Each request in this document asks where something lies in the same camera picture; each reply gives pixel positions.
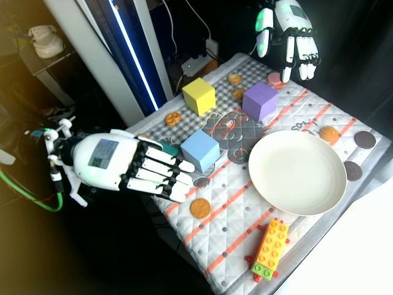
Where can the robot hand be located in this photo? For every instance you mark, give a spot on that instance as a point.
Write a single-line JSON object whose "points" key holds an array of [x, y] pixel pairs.
{"points": [[101, 159], [291, 18]]}

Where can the purple foam cube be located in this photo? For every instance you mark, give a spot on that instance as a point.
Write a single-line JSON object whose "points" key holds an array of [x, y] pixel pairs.
{"points": [[259, 101]]}

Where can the blue foam cube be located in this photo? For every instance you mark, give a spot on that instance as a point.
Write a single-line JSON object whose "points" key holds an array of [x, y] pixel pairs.
{"points": [[199, 150]]}

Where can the yellow foam cube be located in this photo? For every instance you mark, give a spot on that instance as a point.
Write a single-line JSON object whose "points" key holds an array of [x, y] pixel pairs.
{"points": [[199, 95]]}

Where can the cream round plate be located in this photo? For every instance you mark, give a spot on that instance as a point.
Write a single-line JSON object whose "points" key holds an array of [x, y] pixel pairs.
{"points": [[294, 172]]}

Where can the small tan cookie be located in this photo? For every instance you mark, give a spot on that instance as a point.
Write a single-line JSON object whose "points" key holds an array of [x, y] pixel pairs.
{"points": [[142, 135]]}

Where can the pink sandwich cookie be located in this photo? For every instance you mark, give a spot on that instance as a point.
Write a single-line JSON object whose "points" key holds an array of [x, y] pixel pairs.
{"points": [[273, 78]]}

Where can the black and white shoe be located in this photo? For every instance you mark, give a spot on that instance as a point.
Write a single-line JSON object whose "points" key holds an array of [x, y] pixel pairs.
{"points": [[58, 112]]}

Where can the teal rectangular block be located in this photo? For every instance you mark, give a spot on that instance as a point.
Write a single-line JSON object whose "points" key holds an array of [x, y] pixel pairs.
{"points": [[170, 150]]}

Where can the pretzel shaped cookie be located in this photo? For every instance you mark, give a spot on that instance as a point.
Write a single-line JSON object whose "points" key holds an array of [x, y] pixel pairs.
{"points": [[173, 119]]}

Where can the white plug adapter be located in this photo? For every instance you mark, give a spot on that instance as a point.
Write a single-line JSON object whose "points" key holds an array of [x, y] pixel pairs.
{"points": [[212, 46]]}

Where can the rosette butter cookie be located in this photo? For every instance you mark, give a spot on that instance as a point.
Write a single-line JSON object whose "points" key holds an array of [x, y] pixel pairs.
{"points": [[238, 93]]}

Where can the grey metal shelf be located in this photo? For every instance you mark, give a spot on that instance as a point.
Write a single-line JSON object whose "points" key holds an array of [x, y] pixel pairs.
{"points": [[52, 73]]}

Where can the white column with blue light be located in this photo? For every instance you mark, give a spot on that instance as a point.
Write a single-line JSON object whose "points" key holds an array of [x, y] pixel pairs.
{"points": [[92, 55]]}

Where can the round tan biscuit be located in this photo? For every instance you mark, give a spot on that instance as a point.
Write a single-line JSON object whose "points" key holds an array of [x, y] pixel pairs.
{"points": [[200, 208]]}

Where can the white power strip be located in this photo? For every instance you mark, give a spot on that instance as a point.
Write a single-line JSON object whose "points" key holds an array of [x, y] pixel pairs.
{"points": [[192, 66]]}

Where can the orange swirl cookie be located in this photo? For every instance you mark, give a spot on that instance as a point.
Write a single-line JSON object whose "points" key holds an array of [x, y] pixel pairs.
{"points": [[329, 134]]}

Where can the white lumpy object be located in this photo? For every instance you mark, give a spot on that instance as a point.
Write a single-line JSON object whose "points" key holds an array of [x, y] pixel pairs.
{"points": [[46, 41]]}

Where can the grey quilt with printed bear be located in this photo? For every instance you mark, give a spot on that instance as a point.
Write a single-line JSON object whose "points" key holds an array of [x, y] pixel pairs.
{"points": [[233, 196]]}

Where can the chocolate sandwich cookie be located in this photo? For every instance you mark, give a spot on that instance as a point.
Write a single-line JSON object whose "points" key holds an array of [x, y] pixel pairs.
{"points": [[353, 171], [364, 139]]}

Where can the orange and green toy brick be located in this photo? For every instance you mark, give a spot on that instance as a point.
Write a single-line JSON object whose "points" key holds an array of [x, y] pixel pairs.
{"points": [[271, 246]]}

